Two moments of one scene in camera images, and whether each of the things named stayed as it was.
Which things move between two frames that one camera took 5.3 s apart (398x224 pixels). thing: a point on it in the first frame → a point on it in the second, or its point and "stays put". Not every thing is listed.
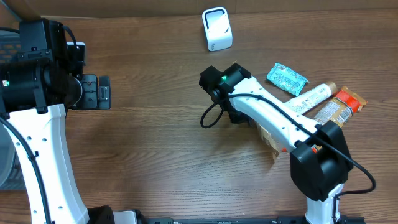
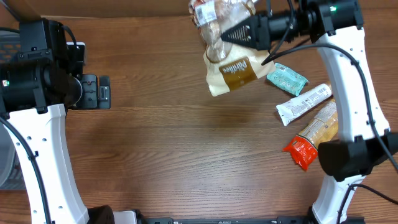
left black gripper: (91, 81) stays put
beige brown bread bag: (265, 144) → (228, 65)
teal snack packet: (286, 78) stays put
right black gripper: (240, 118) → (257, 33)
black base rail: (248, 220) stays put
